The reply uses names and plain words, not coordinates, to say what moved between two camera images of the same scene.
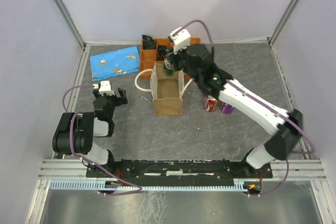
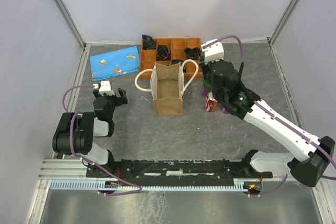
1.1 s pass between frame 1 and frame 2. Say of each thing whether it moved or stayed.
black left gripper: stayed
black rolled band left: stayed
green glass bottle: moved
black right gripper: moved
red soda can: stayed
